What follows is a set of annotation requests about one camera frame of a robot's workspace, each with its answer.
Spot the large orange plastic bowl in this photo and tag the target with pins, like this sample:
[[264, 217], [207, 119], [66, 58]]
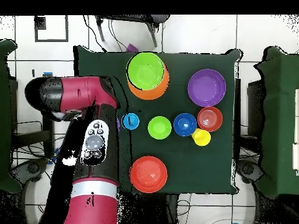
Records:
[[151, 95]]

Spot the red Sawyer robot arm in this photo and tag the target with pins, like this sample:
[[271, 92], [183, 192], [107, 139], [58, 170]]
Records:
[[93, 205]]

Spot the small purple object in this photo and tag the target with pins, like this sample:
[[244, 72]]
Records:
[[132, 48]]

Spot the large green plastic bowl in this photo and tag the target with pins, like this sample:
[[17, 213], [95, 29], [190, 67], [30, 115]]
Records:
[[146, 71]]

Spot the light blue plastic cup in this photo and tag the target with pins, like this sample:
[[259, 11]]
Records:
[[130, 121]]

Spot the purple plastic bowl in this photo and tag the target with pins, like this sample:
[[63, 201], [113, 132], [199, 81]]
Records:
[[206, 87], [118, 123]]

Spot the large red plastic bowl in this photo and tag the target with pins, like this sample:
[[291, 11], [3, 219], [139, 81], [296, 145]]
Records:
[[148, 174]]

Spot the black stand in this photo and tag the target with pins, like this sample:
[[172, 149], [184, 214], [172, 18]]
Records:
[[28, 138], [255, 105]]

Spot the small red plastic bowl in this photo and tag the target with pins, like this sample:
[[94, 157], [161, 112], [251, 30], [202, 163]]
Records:
[[209, 119]]

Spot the blue plastic bowl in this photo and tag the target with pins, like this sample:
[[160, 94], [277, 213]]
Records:
[[182, 126]]

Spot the small green plastic bowl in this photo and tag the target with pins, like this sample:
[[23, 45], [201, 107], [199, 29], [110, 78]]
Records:
[[159, 127]]

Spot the white box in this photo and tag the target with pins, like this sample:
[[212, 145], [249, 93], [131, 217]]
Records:
[[296, 105]]

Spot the dark green tablecloth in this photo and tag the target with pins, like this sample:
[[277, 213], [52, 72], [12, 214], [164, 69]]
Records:
[[186, 163]]

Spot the dark grey stand base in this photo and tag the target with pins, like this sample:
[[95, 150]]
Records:
[[247, 169], [30, 168]]

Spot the grey chair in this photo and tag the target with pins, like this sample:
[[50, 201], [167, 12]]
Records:
[[161, 18]]

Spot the yellow plastic cup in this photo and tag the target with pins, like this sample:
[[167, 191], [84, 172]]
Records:
[[202, 138]]

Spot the green-clothed side table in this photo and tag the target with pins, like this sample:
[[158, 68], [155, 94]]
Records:
[[4, 116], [280, 116]]

